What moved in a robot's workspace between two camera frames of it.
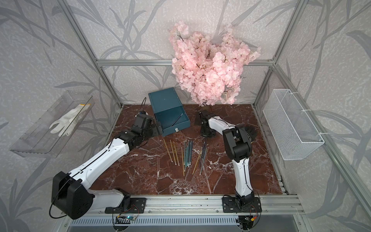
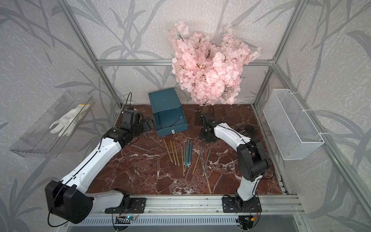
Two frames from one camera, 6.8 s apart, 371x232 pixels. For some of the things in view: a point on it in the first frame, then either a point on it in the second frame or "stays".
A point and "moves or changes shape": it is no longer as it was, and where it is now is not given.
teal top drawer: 172,120 stays
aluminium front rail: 285,204 stays
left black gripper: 156,132 → 146,126
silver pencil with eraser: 203,161 moves or changes shape
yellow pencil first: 167,149 stays
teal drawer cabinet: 168,110 stays
